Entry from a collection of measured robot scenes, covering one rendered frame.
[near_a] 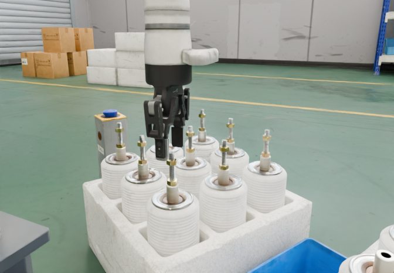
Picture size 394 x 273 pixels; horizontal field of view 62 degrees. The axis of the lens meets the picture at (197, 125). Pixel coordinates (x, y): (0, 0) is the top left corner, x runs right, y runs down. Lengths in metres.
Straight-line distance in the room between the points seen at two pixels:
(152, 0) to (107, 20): 6.96
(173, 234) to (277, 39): 5.36
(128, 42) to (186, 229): 2.95
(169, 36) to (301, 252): 0.52
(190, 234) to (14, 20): 6.09
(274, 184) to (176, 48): 0.36
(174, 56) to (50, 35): 4.06
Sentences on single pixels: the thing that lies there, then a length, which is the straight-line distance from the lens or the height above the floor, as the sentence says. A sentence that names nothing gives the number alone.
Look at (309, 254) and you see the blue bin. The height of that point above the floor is 0.08.
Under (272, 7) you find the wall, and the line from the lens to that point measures 5.84.
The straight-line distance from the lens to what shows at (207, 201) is 0.64.
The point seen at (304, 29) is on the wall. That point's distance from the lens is 5.73.
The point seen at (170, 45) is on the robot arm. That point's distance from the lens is 0.49.
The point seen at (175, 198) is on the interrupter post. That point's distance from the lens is 0.59.
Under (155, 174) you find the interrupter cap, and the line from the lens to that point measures 0.70.
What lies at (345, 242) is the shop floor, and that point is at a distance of 1.01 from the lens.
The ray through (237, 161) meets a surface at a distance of 0.78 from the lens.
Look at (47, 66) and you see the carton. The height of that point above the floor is 0.14.
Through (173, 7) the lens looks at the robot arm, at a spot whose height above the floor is 0.57.
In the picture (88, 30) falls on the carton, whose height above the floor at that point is 0.56.
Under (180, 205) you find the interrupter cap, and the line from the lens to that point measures 0.58.
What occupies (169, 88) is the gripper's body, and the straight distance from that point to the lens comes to 0.51.
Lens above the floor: 0.54
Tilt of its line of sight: 16 degrees down
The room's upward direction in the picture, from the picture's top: straight up
